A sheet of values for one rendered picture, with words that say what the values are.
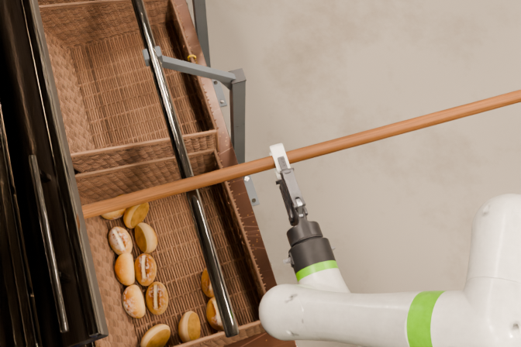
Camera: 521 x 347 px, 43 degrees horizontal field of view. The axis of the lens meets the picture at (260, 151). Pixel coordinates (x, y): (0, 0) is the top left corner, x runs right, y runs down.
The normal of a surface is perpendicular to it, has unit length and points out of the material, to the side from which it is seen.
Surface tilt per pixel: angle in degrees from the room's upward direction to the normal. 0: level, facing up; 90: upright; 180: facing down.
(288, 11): 0
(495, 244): 37
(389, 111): 0
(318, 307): 43
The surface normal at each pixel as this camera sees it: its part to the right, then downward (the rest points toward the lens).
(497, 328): -0.27, -0.29
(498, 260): -0.48, -0.47
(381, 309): -0.69, -0.55
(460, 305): -0.54, -0.73
